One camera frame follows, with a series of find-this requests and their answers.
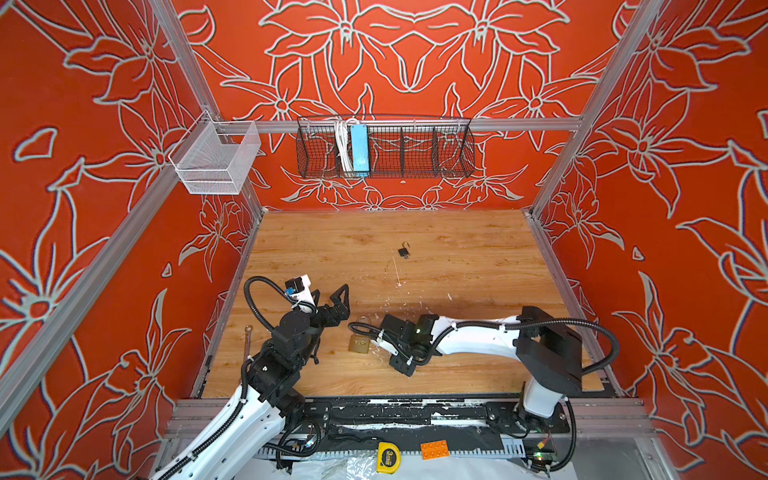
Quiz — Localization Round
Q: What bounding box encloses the small black padlock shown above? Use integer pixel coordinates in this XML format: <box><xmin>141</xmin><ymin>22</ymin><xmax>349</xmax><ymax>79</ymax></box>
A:
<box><xmin>398</xmin><ymin>242</ymin><xmax>411</xmax><ymax>259</ymax></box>

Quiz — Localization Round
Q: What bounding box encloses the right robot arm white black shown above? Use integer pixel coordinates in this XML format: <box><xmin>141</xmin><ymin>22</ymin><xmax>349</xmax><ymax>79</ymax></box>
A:
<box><xmin>348</xmin><ymin>306</ymin><xmax>620</xmax><ymax>419</ymax></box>

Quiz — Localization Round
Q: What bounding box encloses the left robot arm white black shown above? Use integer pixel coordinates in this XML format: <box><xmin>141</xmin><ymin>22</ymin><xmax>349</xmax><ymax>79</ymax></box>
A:
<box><xmin>152</xmin><ymin>275</ymin><xmax>351</xmax><ymax>479</ymax></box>

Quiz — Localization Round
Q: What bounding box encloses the brass padlock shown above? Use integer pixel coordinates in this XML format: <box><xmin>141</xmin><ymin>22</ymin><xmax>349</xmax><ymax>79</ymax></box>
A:
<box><xmin>348</xmin><ymin>316</ymin><xmax>371</xmax><ymax>355</ymax></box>

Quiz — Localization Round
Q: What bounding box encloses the metal wrench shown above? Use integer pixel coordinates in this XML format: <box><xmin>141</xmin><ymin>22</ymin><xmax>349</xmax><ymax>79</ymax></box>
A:
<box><xmin>243</xmin><ymin>325</ymin><xmax>253</xmax><ymax>362</ymax></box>

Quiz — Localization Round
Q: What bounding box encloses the orange lego brick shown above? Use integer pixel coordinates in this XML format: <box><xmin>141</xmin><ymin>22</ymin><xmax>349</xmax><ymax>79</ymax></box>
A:
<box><xmin>420</xmin><ymin>440</ymin><xmax>450</xmax><ymax>460</ymax></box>

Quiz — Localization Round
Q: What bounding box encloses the yellow tape measure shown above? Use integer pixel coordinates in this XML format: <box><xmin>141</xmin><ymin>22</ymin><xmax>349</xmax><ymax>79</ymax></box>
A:
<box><xmin>376</xmin><ymin>442</ymin><xmax>402</xmax><ymax>475</ymax></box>

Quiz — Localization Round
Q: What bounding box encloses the blue white box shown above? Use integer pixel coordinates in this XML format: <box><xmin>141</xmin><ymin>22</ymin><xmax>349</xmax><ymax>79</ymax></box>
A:
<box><xmin>349</xmin><ymin>123</ymin><xmax>370</xmax><ymax>177</ymax></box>

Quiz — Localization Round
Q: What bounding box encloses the clear plastic bin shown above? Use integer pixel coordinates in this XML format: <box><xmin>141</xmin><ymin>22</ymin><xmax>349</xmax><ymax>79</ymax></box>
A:
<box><xmin>169</xmin><ymin>119</ymin><xmax>262</xmax><ymax>195</ymax></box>

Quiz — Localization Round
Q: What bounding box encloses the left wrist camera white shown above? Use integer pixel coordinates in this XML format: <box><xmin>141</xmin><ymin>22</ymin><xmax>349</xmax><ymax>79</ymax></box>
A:
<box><xmin>285</xmin><ymin>275</ymin><xmax>316</xmax><ymax>306</ymax></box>

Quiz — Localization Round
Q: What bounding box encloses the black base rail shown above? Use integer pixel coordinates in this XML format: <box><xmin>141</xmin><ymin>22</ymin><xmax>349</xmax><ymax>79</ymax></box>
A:
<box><xmin>286</xmin><ymin>394</ymin><xmax>572</xmax><ymax>459</ymax></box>

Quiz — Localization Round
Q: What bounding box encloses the black wire basket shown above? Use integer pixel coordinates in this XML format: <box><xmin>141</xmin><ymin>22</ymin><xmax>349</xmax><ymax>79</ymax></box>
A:
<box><xmin>296</xmin><ymin>115</ymin><xmax>477</xmax><ymax>180</ymax></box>

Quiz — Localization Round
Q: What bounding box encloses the white cable bundle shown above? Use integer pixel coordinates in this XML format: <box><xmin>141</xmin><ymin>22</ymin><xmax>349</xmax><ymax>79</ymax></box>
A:
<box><xmin>333</xmin><ymin>118</ymin><xmax>353</xmax><ymax>173</ymax></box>

